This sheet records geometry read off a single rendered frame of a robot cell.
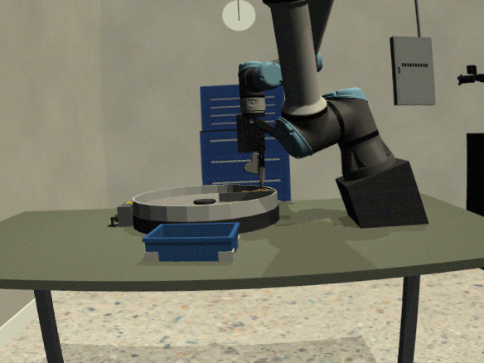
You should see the blue crate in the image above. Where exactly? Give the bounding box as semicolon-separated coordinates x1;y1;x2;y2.
143;222;240;262

